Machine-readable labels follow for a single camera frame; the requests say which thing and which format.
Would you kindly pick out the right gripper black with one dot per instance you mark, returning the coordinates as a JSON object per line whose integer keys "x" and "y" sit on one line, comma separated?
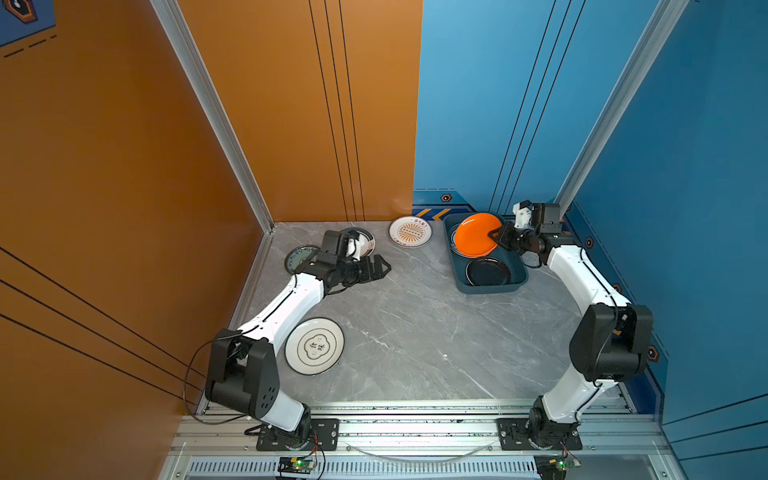
{"x": 502, "y": 239}

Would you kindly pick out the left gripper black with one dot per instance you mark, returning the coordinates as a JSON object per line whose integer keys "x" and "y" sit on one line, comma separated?
{"x": 368, "y": 275}

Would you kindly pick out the black plate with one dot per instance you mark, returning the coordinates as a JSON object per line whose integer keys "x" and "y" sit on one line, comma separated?
{"x": 487, "y": 272}

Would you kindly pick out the white plate green lettered rim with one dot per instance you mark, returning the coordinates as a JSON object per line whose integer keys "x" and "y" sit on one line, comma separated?
{"x": 451, "y": 238}

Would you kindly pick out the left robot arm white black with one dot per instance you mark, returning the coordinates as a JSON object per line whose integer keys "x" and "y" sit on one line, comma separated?
{"x": 242, "y": 371}

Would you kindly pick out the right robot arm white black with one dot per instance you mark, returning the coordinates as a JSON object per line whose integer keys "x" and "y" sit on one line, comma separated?
{"x": 611, "y": 342}

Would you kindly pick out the teal plastic bin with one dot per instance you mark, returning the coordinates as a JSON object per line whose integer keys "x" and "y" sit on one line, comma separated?
{"x": 519, "y": 273}

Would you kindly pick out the white plate dark green rim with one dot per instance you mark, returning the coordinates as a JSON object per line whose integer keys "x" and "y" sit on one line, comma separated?
{"x": 349, "y": 230}

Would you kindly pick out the small green patterned plate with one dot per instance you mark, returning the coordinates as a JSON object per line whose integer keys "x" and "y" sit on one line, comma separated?
{"x": 298, "y": 256}

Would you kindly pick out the white orange sunburst plate back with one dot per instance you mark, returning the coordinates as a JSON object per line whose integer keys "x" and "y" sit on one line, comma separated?
{"x": 410, "y": 231}

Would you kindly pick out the white plate flower outline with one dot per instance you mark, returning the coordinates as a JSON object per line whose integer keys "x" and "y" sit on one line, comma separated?
{"x": 314, "y": 346}

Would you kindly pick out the left green circuit board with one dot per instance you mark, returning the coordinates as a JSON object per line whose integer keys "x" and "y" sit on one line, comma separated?
{"x": 297, "y": 467}

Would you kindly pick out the green circuit board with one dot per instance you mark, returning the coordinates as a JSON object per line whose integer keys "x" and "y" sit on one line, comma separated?
{"x": 297, "y": 467}
{"x": 555, "y": 468}

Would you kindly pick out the right green circuit board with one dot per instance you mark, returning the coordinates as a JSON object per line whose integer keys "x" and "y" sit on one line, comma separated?
{"x": 555, "y": 468}

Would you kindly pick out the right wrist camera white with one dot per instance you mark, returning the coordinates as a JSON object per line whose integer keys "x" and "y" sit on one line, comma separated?
{"x": 522, "y": 212}

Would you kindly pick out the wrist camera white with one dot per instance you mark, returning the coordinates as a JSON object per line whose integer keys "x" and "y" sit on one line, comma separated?
{"x": 522, "y": 212}
{"x": 358, "y": 245}

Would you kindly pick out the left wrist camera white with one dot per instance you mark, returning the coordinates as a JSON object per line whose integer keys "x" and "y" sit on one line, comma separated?
{"x": 358, "y": 245}

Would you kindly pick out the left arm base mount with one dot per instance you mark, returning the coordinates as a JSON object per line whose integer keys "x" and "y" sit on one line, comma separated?
{"x": 315, "y": 432}

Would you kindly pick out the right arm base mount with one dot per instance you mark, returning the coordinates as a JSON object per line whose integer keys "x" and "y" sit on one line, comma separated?
{"x": 518, "y": 434}

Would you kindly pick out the aluminium frame rail front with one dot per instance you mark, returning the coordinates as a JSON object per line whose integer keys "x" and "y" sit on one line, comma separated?
{"x": 449, "y": 427}

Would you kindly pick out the right aluminium corner post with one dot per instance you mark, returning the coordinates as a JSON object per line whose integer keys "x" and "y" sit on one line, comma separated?
{"x": 650, "y": 43}

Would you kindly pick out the aluminium corner post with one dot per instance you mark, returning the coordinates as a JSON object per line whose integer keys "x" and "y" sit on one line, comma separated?
{"x": 176, "y": 29}
{"x": 650, "y": 43}

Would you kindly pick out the left aluminium corner post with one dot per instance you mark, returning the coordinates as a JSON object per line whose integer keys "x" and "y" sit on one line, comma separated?
{"x": 176, "y": 29}

